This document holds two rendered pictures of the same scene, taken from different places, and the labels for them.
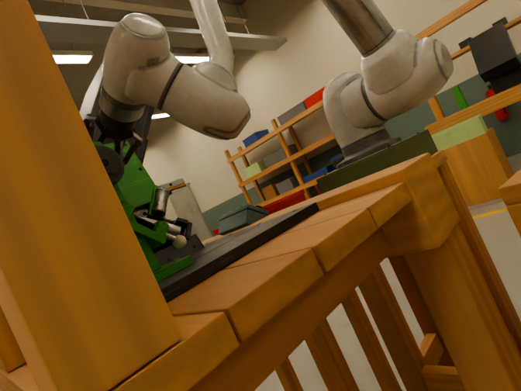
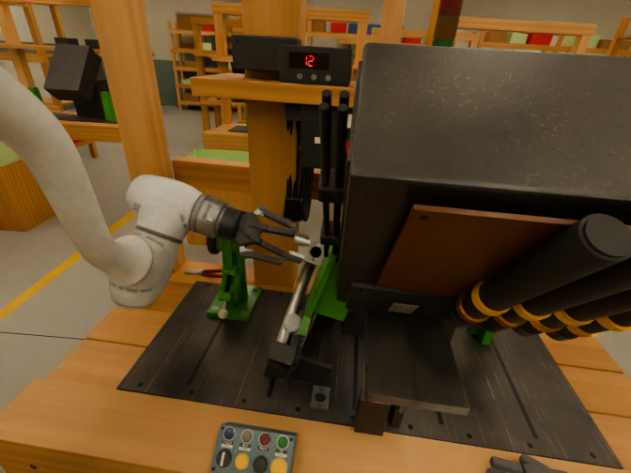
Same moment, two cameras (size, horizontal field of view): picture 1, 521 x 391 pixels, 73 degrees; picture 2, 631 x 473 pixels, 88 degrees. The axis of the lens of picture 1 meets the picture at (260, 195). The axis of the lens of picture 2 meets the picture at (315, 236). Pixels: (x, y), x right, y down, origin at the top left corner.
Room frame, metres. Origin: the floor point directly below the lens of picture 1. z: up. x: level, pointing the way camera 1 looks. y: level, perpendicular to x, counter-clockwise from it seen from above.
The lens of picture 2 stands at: (1.39, -0.08, 1.60)
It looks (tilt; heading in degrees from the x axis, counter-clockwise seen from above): 29 degrees down; 139
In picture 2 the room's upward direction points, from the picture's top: 4 degrees clockwise
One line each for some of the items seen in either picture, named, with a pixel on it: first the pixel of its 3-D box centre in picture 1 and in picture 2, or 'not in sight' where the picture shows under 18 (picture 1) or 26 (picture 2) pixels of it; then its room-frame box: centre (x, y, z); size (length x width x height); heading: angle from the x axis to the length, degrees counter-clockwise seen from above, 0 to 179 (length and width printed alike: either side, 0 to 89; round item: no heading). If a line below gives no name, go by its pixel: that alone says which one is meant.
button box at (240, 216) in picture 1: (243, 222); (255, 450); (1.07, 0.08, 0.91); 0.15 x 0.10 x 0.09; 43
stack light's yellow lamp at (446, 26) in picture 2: not in sight; (445, 29); (0.88, 0.73, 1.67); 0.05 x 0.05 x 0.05
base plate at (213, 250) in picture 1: (133, 282); (354, 352); (1.00, 0.43, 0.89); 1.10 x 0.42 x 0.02; 43
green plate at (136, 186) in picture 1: (122, 178); (334, 281); (0.99, 0.33, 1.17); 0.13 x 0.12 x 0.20; 43
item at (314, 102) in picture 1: (301, 170); not in sight; (6.81, -0.94, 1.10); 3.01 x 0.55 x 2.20; 47
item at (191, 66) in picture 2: not in sight; (229, 69); (-8.05, 4.55, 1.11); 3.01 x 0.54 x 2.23; 47
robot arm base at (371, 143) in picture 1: (361, 150); not in sight; (1.18, -0.37, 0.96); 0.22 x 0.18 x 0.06; 54
